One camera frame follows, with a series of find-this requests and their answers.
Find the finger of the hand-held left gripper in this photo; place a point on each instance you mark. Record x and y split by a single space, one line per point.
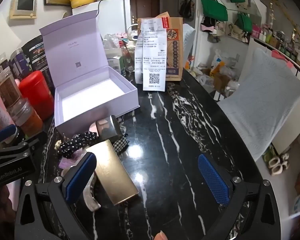
5 132
32 142

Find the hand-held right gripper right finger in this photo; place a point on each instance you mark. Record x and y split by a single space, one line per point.
213 180

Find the green and white carton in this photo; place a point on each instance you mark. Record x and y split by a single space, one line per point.
115 65

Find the dark hanging bags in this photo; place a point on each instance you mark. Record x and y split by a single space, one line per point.
187 5

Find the beige slippers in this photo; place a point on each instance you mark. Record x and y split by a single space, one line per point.
277 165

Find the lavender gift box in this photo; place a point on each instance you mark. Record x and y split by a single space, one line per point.
90 97

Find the black food pouch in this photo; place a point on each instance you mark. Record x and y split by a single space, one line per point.
37 55

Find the row of shelf bottles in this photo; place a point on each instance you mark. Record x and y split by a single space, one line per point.
280 42

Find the white fridge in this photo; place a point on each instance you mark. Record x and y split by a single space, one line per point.
110 15

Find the clear jar orange contents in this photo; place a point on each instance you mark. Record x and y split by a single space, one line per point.
27 122

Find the dark label jar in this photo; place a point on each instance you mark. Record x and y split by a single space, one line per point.
1 66

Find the glass cup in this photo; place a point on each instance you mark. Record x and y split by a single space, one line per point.
128 62

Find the pearly hair claw clip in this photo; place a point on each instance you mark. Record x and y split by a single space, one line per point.
90 200

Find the white water bottle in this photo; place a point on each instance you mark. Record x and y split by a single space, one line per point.
133 33

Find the pink cloth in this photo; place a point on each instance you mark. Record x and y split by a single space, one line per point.
281 57

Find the cream wall control panel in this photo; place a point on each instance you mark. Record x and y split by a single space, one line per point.
22 5

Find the person's right hand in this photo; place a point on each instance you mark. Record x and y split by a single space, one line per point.
161 235

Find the pile of plastic bags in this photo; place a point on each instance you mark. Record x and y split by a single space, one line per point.
220 72

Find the brown door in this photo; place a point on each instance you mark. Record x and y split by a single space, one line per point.
145 5

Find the brown paper bag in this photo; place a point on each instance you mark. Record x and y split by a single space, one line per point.
173 42

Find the translucent brown case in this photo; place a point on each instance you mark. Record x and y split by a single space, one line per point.
108 131

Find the clear plastic bag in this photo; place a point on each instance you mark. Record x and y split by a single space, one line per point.
111 41

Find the gingham bow hair clip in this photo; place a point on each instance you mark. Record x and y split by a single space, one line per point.
121 143

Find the clear jar brown contents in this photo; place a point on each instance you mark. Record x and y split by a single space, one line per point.
8 87

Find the small purple box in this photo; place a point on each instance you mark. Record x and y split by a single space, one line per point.
66 163

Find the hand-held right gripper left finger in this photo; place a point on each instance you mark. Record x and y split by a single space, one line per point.
81 177

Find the black polka-dot scrunchie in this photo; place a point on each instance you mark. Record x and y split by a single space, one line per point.
75 143

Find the red canister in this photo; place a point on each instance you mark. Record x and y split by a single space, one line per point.
35 92

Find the purple label jar metal lid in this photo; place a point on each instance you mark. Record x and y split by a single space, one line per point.
20 62

